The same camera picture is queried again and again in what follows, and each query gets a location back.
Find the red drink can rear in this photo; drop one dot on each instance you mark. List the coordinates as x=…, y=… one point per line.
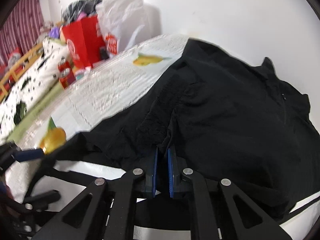
x=62, y=65

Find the white Miniso paper bag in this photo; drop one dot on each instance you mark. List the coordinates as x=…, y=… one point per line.
x=123, y=24

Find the wooden bedside table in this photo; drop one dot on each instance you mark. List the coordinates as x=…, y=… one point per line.
x=19, y=68

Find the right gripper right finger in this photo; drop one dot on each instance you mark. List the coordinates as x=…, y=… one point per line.
x=219, y=209

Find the black white blue jacket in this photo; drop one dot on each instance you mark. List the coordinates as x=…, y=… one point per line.
x=225, y=118

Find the red striped curtain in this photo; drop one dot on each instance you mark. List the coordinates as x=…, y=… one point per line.
x=21, y=29

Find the red paper shopping bag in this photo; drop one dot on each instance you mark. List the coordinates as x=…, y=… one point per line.
x=84, y=41

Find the white floral quilt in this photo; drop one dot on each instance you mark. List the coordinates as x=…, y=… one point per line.
x=35, y=83

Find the red drink can front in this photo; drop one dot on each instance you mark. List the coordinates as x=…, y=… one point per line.
x=67, y=78

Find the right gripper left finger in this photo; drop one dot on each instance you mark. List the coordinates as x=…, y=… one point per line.
x=105, y=209

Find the red drink can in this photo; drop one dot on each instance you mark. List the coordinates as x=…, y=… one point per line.
x=62, y=65
x=67, y=78

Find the fruit print bed sheet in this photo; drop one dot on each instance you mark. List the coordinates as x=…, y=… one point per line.
x=111, y=88

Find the plaid dark cloth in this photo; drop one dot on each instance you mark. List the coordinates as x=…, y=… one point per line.
x=73, y=10

